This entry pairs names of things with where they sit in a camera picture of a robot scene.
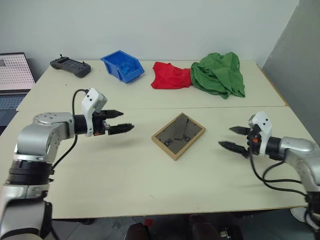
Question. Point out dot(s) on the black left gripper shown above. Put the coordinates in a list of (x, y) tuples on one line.
[(99, 126)]

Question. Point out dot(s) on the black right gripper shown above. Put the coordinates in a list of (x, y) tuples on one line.
[(253, 143)]

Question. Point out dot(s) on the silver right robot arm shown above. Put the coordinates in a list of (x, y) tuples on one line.
[(300, 155)]

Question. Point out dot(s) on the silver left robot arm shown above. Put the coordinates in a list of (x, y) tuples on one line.
[(37, 140)]

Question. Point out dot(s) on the laptop computer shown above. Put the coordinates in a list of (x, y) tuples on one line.
[(13, 72)]

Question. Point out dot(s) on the wooden framed square clock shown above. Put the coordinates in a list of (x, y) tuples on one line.
[(178, 136)]

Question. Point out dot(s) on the blue plastic storage bin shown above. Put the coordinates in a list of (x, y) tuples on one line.
[(117, 62)]

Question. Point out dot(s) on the green cloth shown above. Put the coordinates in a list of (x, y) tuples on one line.
[(217, 72)]

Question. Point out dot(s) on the red cloth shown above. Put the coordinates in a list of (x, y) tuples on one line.
[(170, 76)]

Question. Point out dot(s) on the black handheld controller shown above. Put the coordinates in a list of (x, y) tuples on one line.
[(71, 66)]

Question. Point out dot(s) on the grey partition panel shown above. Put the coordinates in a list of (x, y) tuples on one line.
[(297, 75)]

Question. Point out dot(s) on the white round floor base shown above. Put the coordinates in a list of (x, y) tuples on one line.
[(298, 215)]

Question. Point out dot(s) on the dark rounded shape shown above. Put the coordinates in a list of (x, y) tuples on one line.
[(137, 232)]

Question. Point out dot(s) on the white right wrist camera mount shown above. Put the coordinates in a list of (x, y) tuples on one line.
[(263, 127)]

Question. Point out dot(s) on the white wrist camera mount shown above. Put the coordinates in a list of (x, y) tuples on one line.
[(263, 127), (90, 98)]

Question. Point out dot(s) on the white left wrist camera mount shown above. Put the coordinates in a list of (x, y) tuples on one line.
[(90, 98)]

